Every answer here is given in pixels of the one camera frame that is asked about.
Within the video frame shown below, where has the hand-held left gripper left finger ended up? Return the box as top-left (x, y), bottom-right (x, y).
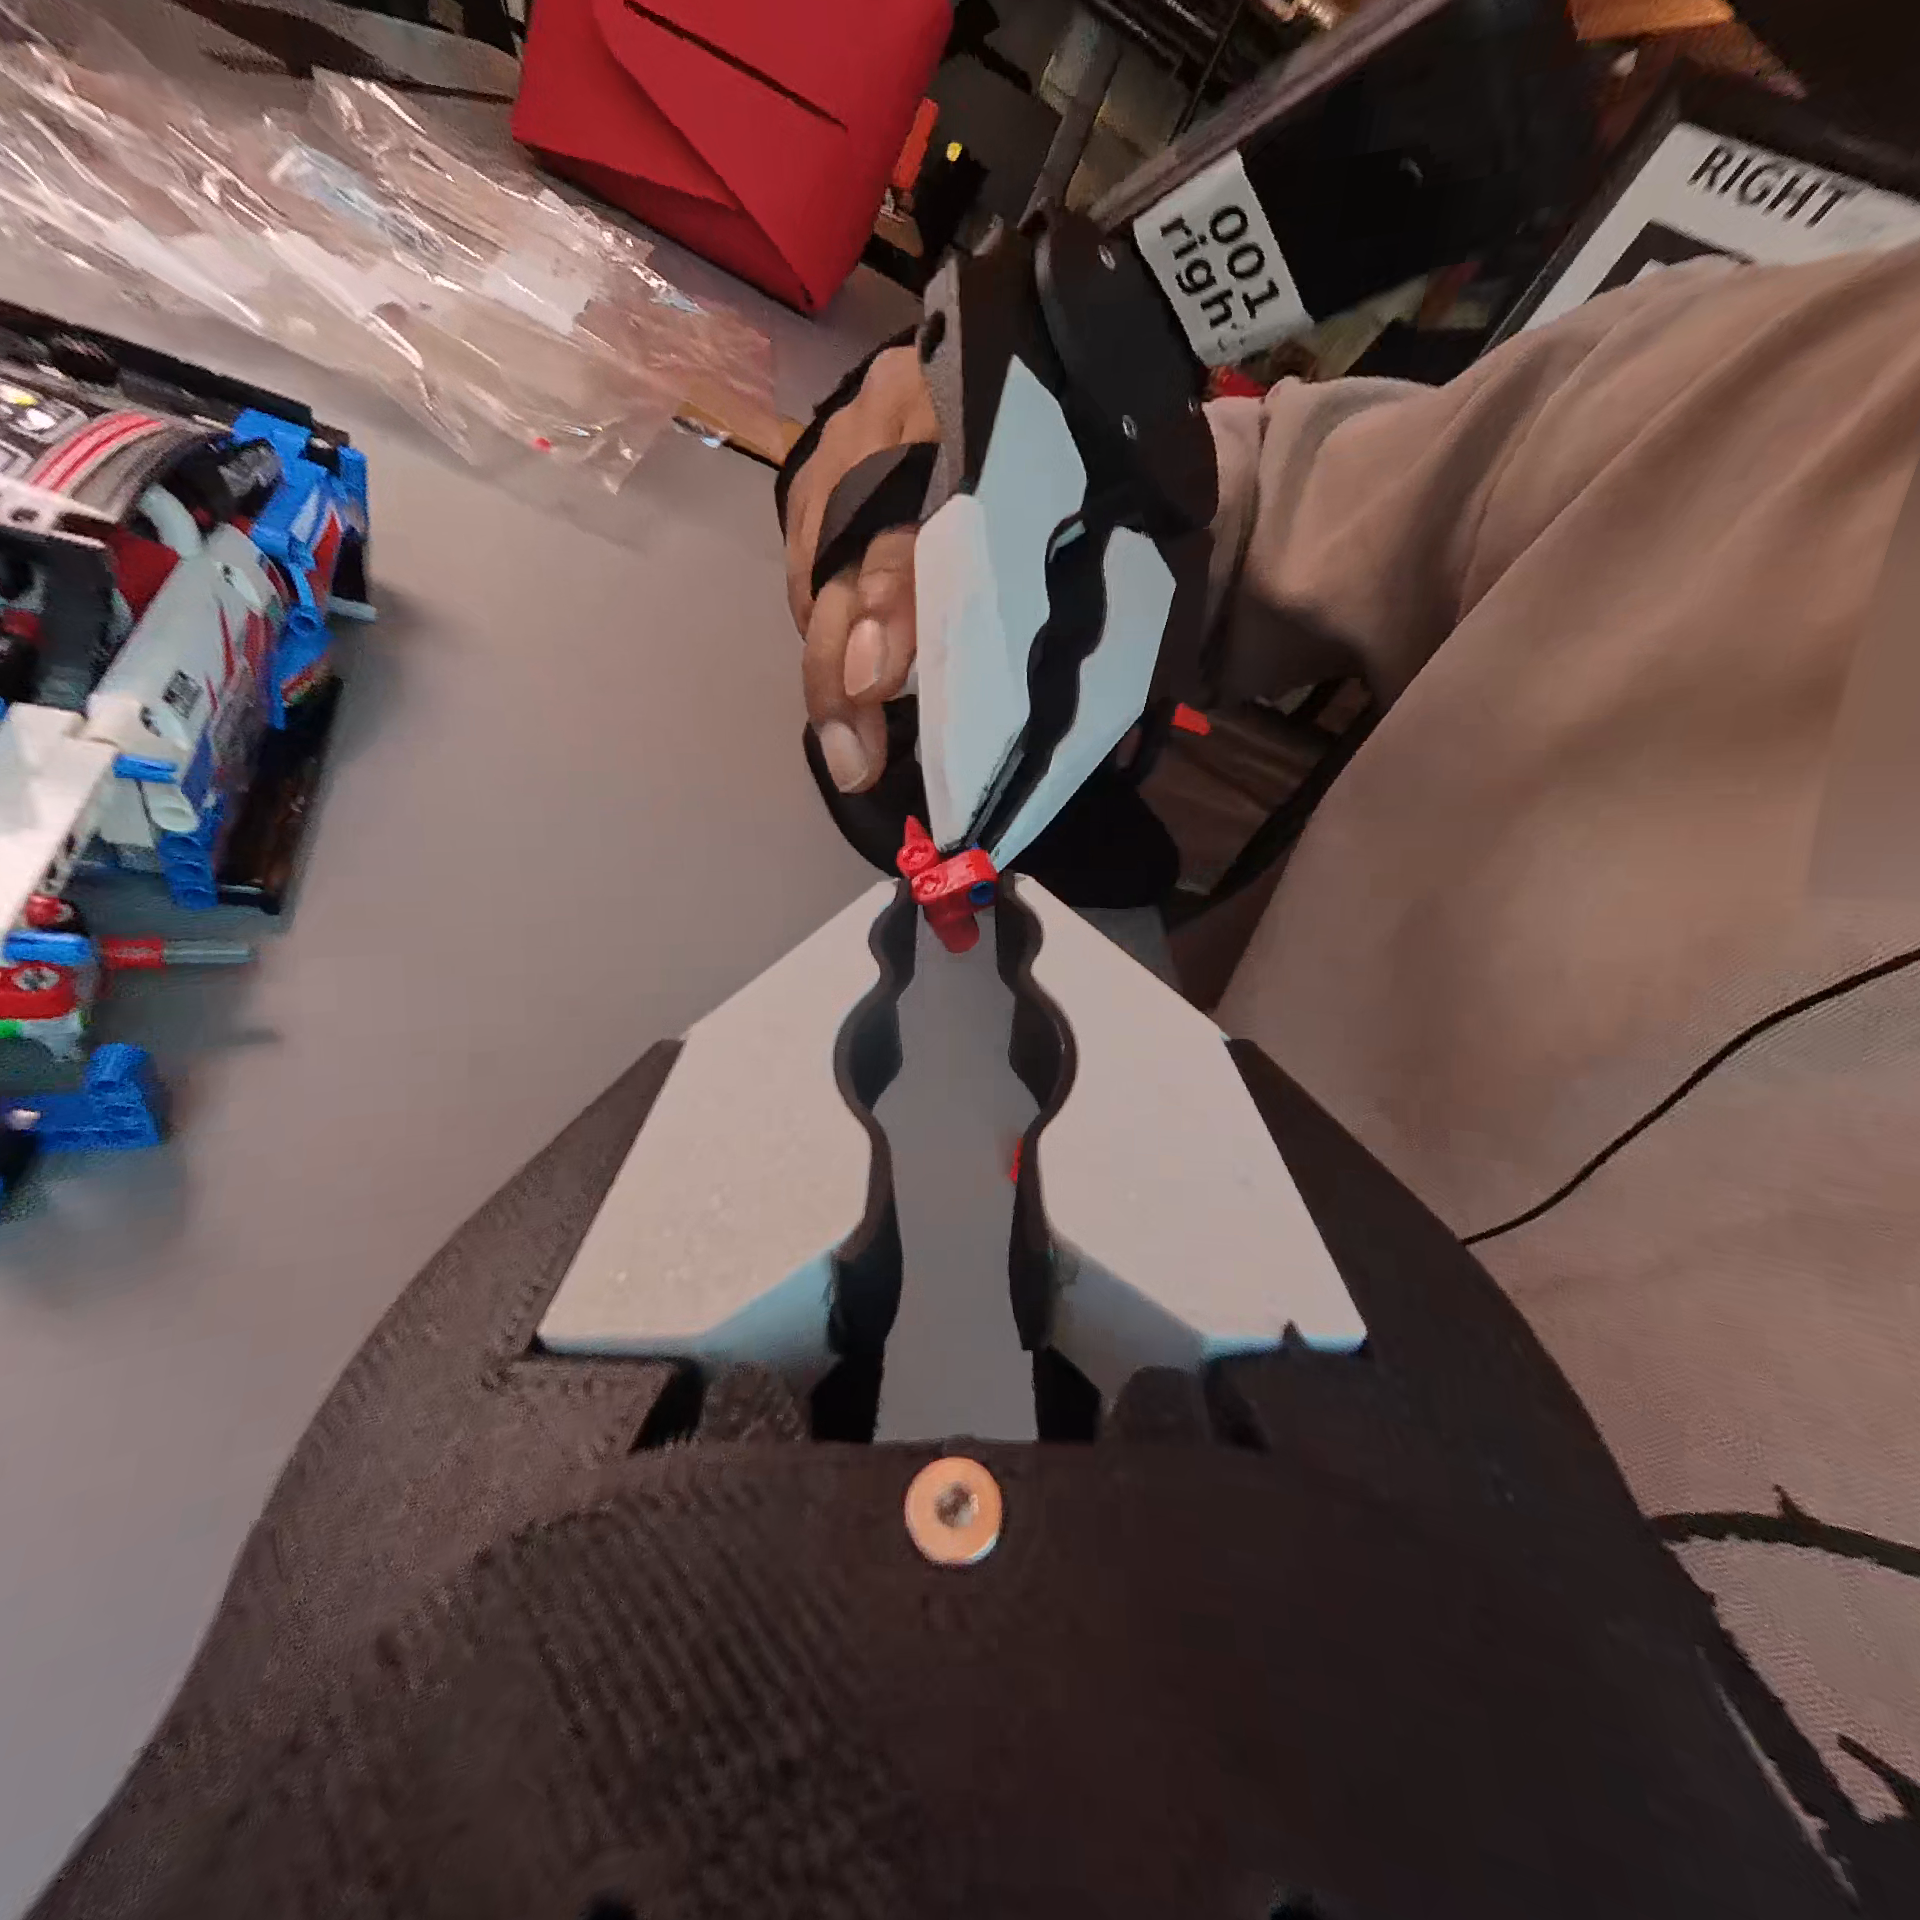
top-left (536, 874), bottom-right (911, 1368)

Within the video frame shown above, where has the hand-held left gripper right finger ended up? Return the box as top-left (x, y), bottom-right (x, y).
top-left (995, 874), bottom-right (1373, 1398)

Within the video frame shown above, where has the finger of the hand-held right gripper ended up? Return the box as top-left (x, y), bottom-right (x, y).
top-left (915, 352), bottom-right (1090, 845)
top-left (976, 524), bottom-right (1182, 874)

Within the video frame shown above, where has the person's right forearm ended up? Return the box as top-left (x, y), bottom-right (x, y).
top-left (1200, 248), bottom-right (1920, 723)

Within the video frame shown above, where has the grey desk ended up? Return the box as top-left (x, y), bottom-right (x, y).
top-left (0, 195), bottom-right (1203, 1920)

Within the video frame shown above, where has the person's right hand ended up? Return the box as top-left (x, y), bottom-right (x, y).
top-left (784, 347), bottom-right (947, 796)

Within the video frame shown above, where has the person's beige hoodie torso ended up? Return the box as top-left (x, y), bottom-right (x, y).
top-left (1208, 496), bottom-right (1920, 1920)

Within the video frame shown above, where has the Lego set box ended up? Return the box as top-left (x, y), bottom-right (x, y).
top-left (1494, 97), bottom-right (1920, 364)

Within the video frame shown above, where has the clear plastic bag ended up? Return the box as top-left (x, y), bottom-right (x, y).
top-left (0, 31), bottom-right (781, 496)

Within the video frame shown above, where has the toy brick race car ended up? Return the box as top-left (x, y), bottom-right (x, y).
top-left (0, 299), bottom-right (377, 1201)

